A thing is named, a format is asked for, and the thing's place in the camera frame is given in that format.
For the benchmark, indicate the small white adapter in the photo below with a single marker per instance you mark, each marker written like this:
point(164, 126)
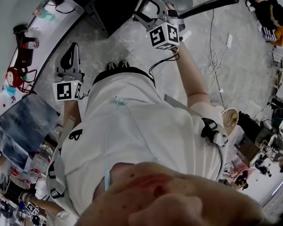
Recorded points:
point(186, 35)

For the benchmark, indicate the red round toy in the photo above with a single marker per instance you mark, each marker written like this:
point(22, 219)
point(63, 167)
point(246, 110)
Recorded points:
point(14, 79)

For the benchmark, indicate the black harness buckle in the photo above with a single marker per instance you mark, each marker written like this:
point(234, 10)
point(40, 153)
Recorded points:
point(211, 128)

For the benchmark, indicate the teal and red toy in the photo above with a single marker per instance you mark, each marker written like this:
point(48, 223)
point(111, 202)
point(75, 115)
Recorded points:
point(46, 13)

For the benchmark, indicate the white power strip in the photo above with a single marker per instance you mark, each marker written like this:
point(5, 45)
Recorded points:
point(229, 40)

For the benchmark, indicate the person's white shirt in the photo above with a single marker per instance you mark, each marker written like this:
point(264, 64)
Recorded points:
point(143, 126)

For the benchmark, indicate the person's shoe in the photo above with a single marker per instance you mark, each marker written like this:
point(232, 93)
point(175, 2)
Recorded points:
point(111, 66)
point(124, 64)

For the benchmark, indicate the person's left shoe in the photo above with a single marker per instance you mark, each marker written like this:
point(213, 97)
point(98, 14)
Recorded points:
point(111, 66)

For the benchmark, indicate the person's right shoe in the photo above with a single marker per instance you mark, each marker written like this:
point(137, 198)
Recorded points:
point(124, 64)

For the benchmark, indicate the person's left forearm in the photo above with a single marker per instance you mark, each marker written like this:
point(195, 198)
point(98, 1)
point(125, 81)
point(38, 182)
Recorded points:
point(72, 112)

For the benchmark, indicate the red and white can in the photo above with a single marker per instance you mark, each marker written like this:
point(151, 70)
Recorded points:
point(30, 45)

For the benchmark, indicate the person's black shorts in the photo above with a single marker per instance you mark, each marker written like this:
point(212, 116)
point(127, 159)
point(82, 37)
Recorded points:
point(132, 70)

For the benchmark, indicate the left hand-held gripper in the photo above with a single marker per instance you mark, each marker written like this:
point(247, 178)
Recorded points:
point(66, 91)

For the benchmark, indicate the person's right hand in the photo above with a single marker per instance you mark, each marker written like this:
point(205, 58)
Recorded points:
point(171, 6)

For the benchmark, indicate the person's right forearm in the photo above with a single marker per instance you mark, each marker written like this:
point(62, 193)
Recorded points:
point(191, 74)

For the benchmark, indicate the small blue toy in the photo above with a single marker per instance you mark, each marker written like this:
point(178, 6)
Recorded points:
point(10, 92)

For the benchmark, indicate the person's head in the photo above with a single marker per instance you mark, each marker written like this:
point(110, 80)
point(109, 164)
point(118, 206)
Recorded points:
point(179, 196)

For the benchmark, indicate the round wooden stool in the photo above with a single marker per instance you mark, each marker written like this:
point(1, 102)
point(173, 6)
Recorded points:
point(230, 120)

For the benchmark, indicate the black pouch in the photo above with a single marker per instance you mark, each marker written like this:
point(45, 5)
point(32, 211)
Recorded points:
point(26, 55)

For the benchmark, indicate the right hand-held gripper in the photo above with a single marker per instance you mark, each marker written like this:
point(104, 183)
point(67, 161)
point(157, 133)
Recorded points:
point(165, 35)

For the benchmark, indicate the clear plastic water bottle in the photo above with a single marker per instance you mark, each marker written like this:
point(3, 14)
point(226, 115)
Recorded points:
point(41, 161)

